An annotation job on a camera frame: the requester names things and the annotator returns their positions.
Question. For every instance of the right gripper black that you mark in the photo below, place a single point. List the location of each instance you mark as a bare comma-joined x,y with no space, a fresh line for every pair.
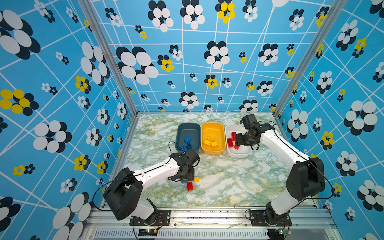
238,140

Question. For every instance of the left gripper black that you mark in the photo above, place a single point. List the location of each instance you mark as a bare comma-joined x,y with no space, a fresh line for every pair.
191,176

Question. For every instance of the small red lego brick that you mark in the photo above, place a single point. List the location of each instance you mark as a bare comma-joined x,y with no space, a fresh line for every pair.
190,186

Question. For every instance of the white plastic bin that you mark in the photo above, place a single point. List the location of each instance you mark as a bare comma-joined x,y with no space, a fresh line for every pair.
243,151

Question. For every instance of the red lego brick long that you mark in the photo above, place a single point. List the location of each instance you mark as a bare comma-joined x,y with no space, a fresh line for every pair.
230,143

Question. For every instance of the yellow plastic bin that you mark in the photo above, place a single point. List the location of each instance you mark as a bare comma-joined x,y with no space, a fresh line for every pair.
217,131

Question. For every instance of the dark teal plastic bin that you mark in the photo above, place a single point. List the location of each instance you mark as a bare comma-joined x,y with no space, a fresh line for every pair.
188,130

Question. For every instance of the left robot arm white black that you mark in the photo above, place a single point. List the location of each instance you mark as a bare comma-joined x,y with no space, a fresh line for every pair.
124,192

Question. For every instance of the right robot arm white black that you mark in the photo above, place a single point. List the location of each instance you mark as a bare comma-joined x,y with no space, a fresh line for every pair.
306,178

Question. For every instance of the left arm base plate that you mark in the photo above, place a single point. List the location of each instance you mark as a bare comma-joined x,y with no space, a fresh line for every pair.
158,218

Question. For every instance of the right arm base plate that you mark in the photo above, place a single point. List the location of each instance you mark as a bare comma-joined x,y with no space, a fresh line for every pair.
262,218

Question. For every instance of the aluminium front rail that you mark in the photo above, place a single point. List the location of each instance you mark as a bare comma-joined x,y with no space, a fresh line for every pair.
227,223

